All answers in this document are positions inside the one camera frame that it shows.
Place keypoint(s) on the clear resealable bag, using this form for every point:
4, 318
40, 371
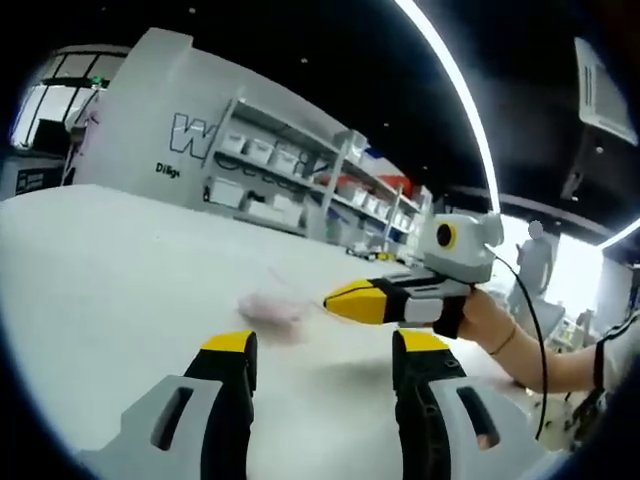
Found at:
275, 310

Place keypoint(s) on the glass partition windows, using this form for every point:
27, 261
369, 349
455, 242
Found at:
60, 85

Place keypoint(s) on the grey metal shelving rack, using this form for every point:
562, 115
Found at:
325, 175

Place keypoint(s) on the curved ceiling light strip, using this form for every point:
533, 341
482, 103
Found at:
465, 90

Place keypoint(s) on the bright ceiling light strip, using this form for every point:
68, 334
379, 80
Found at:
622, 231

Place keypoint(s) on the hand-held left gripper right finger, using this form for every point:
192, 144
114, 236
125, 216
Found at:
425, 430

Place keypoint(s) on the dark low counter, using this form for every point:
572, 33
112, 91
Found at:
35, 172

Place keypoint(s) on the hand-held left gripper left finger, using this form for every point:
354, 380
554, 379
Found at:
220, 425

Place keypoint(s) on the small yellow black device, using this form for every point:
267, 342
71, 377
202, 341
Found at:
372, 255

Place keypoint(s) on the row of white storage bins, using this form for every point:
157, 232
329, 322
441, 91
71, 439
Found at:
270, 150

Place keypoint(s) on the ceiling air conditioner unit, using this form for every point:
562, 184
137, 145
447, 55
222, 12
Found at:
605, 95

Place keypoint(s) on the black monitor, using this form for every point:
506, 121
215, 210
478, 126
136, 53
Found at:
50, 134

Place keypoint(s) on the person's right hand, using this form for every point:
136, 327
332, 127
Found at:
482, 320

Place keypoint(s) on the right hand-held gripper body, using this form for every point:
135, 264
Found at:
465, 255

